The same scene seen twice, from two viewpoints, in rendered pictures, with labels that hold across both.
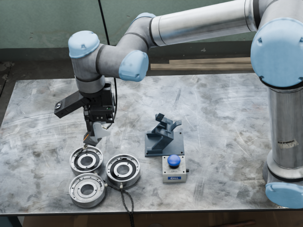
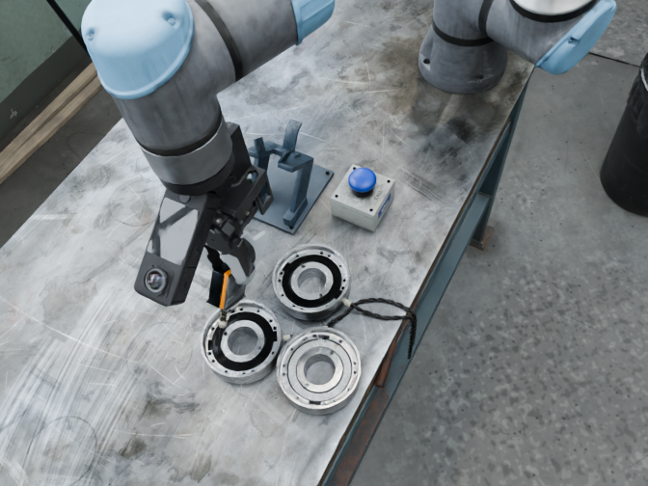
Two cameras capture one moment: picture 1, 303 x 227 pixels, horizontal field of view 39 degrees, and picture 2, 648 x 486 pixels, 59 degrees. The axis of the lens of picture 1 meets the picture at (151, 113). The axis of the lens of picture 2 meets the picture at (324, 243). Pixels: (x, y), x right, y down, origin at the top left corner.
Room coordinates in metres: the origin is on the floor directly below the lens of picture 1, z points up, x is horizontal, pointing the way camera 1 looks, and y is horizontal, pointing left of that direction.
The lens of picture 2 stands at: (0.57, 0.39, 1.52)
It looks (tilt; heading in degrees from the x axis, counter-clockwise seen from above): 59 degrees down; 304
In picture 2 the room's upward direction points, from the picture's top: 9 degrees counter-clockwise
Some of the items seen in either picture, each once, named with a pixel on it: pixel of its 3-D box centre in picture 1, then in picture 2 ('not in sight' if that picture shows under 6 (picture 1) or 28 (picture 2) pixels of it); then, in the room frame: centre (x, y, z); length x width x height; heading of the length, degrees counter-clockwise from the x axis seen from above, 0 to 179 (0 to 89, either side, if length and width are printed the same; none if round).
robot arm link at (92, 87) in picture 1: (90, 78); (182, 139); (0.85, 0.15, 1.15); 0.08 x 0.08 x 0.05
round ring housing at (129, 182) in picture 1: (123, 171); (312, 283); (0.79, 0.10, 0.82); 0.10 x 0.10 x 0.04
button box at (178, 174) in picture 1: (175, 168); (364, 194); (0.79, -0.06, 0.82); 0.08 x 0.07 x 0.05; 87
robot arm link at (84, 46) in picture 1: (86, 56); (158, 67); (0.85, 0.15, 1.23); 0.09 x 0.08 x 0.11; 67
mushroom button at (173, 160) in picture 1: (173, 163); (363, 186); (0.79, -0.06, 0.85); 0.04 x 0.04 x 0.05
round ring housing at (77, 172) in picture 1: (87, 162); (243, 342); (0.84, 0.21, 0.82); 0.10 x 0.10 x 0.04
